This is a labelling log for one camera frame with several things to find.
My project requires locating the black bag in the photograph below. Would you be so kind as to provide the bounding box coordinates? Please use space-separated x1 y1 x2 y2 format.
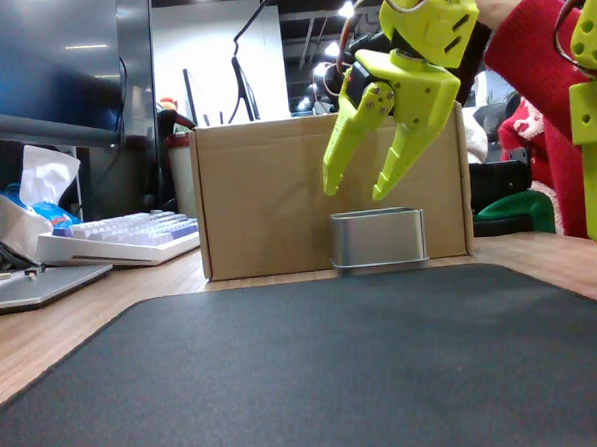
468 158 535 216

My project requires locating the red knit sleeve forearm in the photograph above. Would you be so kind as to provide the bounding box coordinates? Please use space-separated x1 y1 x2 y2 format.
480 0 597 244

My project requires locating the black rectangular desk mat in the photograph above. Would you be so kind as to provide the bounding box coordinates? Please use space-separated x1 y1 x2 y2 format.
0 256 597 447

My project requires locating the square metal tin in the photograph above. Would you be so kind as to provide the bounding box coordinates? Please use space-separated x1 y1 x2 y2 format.
329 205 428 269

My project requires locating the white red black servo cable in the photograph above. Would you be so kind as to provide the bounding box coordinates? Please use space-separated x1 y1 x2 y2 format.
333 0 398 78

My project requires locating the red black white arm cable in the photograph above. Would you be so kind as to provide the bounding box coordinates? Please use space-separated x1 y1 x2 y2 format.
550 0 597 199

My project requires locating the brown cardboard box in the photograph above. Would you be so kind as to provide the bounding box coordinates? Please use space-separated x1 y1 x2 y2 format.
187 101 477 284

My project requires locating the black computer monitor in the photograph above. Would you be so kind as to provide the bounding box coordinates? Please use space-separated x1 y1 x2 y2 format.
0 0 158 154

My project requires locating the red white patterned sweater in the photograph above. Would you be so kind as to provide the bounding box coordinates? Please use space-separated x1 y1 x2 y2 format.
495 94 567 240

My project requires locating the silver foil bag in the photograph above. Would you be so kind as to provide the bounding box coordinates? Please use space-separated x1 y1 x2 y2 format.
0 185 44 263

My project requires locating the green fabric item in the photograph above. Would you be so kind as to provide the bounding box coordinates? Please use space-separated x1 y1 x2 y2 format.
471 188 558 239

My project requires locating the white purple mechanical keyboard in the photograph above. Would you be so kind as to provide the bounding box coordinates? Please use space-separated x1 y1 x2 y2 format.
34 207 202 273

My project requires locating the blue tissue pack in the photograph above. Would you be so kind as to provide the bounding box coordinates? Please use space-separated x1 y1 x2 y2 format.
3 141 86 241

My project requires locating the person's hand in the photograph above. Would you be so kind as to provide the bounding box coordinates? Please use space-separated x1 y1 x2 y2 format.
471 0 532 32

